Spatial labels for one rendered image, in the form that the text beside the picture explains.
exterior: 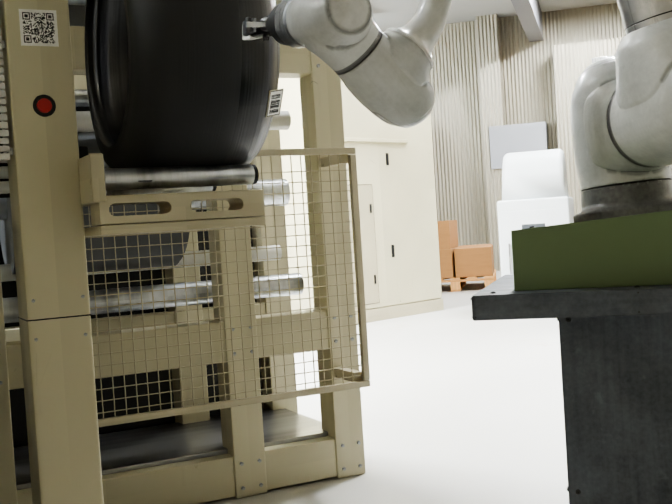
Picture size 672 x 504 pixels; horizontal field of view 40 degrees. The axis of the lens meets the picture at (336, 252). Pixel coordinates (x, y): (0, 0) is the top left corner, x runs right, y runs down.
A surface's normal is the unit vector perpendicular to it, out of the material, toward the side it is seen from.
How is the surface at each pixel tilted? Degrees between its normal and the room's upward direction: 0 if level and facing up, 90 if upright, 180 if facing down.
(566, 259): 90
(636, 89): 98
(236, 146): 141
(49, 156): 90
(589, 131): 94
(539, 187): 71
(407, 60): 92
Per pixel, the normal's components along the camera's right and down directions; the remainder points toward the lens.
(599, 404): -0.28, 0.04
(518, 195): -0.31, -0.29
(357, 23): 0.43, 0.28
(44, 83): 0.44, 0.00
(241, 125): 0.38, 0.63
